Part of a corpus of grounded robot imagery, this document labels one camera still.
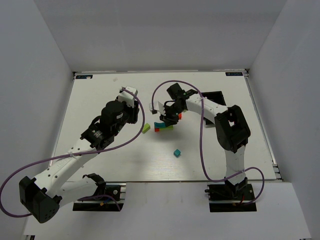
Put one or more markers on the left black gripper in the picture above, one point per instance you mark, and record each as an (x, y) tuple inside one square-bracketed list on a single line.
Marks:
[(135, 113)]

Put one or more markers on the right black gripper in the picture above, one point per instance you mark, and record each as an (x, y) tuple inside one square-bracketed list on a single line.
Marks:
[(169, 118)]

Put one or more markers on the long green block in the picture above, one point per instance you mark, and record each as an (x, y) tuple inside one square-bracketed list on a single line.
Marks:
[(169, 128)]

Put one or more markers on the teal arch block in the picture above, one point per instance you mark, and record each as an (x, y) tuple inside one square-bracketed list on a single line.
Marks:
[(159, 125)]

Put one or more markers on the teal cube block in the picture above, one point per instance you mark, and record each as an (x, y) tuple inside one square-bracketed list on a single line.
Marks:
[(177, 153)]

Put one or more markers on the black plastic bin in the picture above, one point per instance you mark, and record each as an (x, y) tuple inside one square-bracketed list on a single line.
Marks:
[(214, 96)]

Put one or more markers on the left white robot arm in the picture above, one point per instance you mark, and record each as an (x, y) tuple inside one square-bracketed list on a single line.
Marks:
[(49, 190)]

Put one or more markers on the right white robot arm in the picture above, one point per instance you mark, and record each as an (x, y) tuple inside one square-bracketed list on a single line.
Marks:
[(232, 130)]

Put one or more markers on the flat green block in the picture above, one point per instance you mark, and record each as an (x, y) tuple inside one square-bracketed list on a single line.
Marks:
[(146, 128)]

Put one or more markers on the left blue corner label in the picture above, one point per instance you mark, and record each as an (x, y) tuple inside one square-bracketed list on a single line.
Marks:
[(84, 76)]

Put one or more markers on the blue corner label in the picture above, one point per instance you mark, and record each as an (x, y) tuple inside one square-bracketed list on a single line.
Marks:
[(233, 74), (84, 76)]

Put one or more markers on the right blue corner label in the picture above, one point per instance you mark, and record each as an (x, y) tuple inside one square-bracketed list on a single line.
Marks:
[(233, 74)]

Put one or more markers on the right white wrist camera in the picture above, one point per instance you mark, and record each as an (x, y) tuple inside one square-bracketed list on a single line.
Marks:
[(157, 107)]

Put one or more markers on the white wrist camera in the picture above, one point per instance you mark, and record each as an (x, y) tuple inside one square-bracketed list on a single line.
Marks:
[(157, 107), (128, 96)]

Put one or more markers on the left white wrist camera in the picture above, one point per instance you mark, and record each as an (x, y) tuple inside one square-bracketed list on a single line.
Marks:
[(128, 96)]

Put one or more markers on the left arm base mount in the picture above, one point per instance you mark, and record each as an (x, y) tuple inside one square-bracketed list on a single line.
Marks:
[(110, 199)]

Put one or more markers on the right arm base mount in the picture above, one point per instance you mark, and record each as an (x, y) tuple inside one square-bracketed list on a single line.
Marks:
[(222, 201)]

